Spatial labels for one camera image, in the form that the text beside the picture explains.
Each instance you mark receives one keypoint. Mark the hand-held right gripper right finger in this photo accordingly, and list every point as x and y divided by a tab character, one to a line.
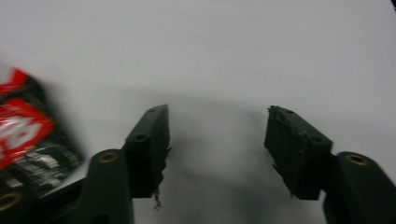
311	155

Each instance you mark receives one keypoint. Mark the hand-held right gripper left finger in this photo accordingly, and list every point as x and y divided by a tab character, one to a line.
137	161

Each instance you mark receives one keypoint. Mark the red and black snack packet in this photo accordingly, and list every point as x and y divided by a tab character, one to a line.
25	133

